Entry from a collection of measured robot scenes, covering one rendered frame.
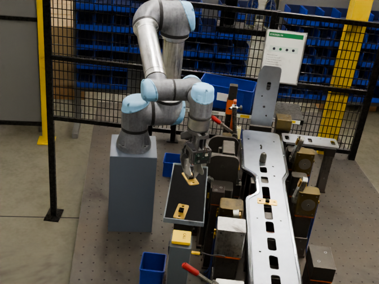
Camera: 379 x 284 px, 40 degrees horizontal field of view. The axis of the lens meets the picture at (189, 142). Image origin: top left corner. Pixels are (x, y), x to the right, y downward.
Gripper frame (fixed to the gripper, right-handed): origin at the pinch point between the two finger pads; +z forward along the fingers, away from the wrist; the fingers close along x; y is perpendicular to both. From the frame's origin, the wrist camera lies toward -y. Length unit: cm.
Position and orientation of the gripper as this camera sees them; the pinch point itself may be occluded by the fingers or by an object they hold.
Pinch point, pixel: (190, 174)
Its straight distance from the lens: 189.1
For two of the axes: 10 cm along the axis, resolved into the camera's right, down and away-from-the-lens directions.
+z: -1.0, 8.7, 4.8
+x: 9.3, -0.9, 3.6
